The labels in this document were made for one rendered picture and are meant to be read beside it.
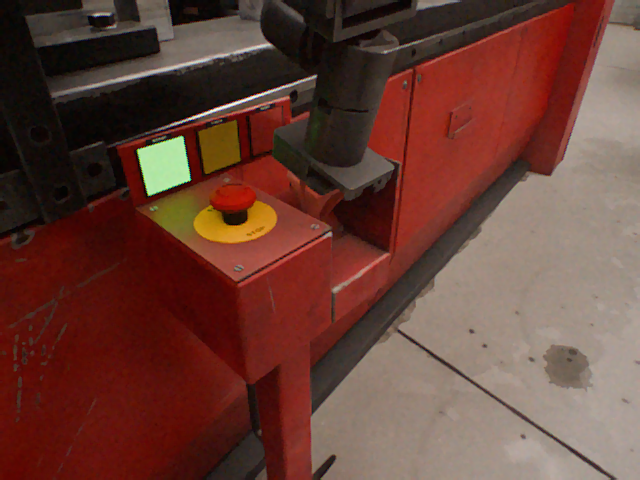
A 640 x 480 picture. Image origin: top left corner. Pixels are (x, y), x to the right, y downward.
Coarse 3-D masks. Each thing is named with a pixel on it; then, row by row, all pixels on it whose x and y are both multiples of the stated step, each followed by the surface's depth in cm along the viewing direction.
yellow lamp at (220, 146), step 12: (204, 132) 44; (216, 132) 45; (228, 132) 46; (204, 144) 44; (216, 144) 45; (228, 144) 46; (204, 156) 45; (216, 156) 46; (228, 156) 47; (204, 168) 45; (216, 168) 46
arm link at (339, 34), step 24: (288, 0) 36; (312, 0) 29; (336, 0) 29; (408, 0) 33; (264, 24) 39; (288, 24) 37; (312, 24) 32; (336, 24) 30; (360, 24) 31; (384, 24) 33; (288, 48) 38; (312, 72) 39
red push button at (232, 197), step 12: (216, 192) 38; (228, 192) 38; (240, 192) 38; (252, 192) 38; (216, 204) 37; (228, 204) 37; (240, 204) 37; (252, 204) 38; (228, 216) 38; (240, 216) 39
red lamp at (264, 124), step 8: (264, 112) 48; (272, 112) 49; (280, 112) 50; (256, 120) 48; (264, 120) 48; (272, 120) 49; (280, 120) 50; (256, 128) 48; (264, 128) 49; (272, 128) 50; (256, 136) 48; (264, 136) 49; (272, 136) 50; (256, 144) 49; (264, 144) 50; (272, 144) 51; (256, 152) 49
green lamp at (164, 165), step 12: (156, 144) 41; (168, 144) 41; (180, 144) 42; (144, 156) 40; (156, 156) 41; (168, 156) 42; (180, 156) 43; (144, 168) 41; (156, 168) 41; (168, 168) 42; (180, 168) 43; (156, 180) 42; (168, 180) 43; (180, 180) 44; (156, 192) 42
